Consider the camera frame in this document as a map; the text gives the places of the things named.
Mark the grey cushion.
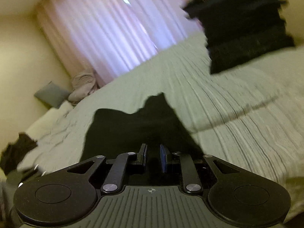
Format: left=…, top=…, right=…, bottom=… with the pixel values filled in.
left=34, top=81, right=71, bottom=109

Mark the black folded clothes pile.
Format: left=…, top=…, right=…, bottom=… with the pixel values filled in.
left=183, top=0, right=295, bottom=74

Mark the pink curtain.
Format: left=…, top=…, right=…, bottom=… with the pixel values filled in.
left=36, top=0, right=203, bottom=86

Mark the white striped bed cover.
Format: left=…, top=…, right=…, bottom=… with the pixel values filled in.
left=16, top=31, right=304, bottom=219

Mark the white pillow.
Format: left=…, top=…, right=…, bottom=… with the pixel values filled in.
left=25, top=101, right=74, bottom=141

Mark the black garment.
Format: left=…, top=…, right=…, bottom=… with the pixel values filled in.
left=79, top=92, right=205, bottom=187

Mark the dark brown garment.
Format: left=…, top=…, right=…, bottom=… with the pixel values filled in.
left=1, top=133, right=38, bottom=176

